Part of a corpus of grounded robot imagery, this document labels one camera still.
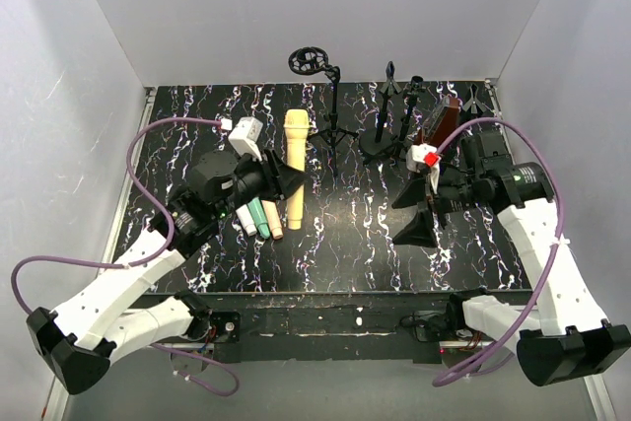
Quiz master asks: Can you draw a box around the large yellow microphone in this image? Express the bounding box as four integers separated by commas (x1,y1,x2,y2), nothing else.
284,108,310,231

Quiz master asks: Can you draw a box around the black tripod shock mount stand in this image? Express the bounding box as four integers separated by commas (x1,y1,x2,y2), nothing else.
288,46,359,178

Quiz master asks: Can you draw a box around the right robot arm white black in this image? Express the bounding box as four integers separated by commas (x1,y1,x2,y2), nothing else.
393,131,630,386

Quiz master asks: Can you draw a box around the black tripod clip stand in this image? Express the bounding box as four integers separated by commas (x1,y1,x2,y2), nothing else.
368,75,426,164

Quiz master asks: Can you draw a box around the black clip stand far right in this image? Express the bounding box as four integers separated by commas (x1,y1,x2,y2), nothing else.
460,83,487,121

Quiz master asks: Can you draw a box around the green microphone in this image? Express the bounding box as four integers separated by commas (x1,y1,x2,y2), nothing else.
247,198,271,240

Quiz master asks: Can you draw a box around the white microphone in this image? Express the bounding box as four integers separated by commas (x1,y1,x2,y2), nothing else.
236,205,257,237

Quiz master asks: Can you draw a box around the pink microphone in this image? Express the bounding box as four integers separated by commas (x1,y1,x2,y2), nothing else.
261,200,284,241

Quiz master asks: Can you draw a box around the brown box in holder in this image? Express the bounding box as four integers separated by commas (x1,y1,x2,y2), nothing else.
412,95,460,148

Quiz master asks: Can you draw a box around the black front mounting base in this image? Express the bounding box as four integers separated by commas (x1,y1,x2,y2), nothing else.
122,290,533,365

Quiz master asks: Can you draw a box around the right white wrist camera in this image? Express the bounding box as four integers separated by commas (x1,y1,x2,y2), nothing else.
405,143,442,193

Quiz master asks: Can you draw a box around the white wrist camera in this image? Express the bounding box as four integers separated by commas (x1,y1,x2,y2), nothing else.
228,116,262,161
405,143,442,193

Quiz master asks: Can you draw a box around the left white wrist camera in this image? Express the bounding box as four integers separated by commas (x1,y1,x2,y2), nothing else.
228,116,262,161

